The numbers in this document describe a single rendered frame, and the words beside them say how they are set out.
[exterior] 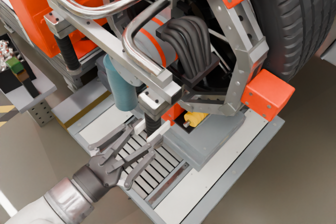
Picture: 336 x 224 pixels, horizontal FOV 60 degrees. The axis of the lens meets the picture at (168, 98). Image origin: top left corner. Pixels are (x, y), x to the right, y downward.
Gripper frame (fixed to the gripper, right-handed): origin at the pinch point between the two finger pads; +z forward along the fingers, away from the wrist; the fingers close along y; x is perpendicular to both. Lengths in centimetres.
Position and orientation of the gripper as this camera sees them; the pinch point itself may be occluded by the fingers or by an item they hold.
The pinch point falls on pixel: (152, 127)
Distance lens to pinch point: 68.3
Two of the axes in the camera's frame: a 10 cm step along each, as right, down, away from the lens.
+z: 6.9, -6.0, 4.0
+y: 7.2, 5.8, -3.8
